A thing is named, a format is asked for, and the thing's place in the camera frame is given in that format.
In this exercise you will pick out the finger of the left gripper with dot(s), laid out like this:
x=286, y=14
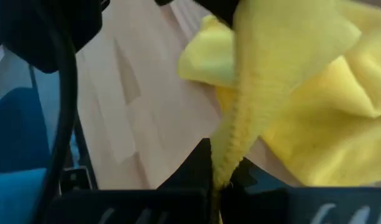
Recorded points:
x=218, y=9

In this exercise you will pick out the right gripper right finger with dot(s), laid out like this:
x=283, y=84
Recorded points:
x=255, y=180

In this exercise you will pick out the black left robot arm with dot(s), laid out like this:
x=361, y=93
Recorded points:
x=38, y=31

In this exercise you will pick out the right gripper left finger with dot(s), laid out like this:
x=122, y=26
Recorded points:
x=193, y=174

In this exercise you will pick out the yellow microfiber towel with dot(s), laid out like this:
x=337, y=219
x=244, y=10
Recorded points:
x=317, y=124

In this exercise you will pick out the black aluminium table frame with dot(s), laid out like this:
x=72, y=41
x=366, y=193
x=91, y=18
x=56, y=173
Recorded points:
x=84, y=149

